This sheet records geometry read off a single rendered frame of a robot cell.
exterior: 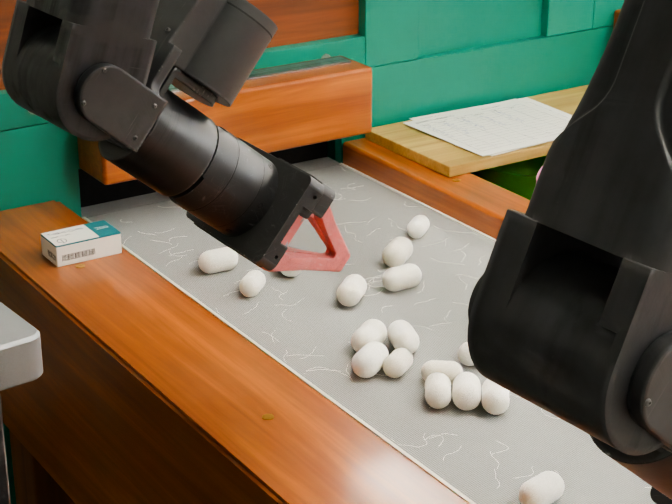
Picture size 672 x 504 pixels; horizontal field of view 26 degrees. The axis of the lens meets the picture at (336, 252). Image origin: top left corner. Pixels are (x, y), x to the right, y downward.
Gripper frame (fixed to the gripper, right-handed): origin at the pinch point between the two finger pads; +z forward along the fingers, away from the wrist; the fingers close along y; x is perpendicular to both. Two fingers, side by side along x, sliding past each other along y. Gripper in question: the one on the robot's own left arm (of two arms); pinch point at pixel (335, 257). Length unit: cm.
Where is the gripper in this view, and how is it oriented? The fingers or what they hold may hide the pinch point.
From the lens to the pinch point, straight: 101.2
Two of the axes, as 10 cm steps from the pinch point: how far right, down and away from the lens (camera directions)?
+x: -5.4, 8.4, -0.3
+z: 6.4, 4.3, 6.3
